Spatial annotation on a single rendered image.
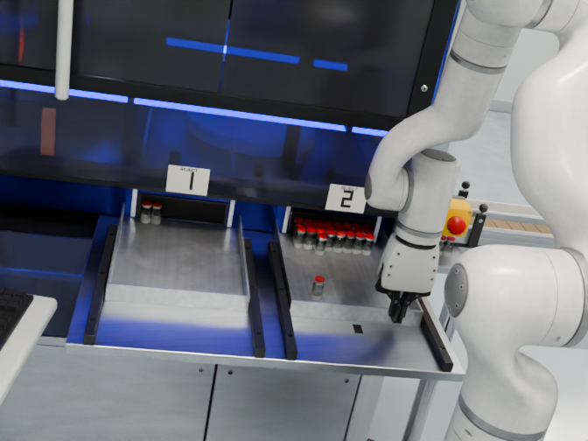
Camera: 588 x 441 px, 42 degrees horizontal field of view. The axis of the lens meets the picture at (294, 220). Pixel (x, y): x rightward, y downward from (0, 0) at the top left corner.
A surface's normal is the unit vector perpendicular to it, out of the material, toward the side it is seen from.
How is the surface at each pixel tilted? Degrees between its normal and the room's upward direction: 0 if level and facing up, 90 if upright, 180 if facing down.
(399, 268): 89
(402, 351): 0
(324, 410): 90
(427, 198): 88
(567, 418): 0
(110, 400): 90
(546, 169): 81
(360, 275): 0
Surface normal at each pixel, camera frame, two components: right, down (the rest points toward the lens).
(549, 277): 0.22, -0.46
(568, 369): 0.18, -0.89
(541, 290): 0.22, -0.18
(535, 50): 0.11, 0.45
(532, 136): -0.69, -0.06
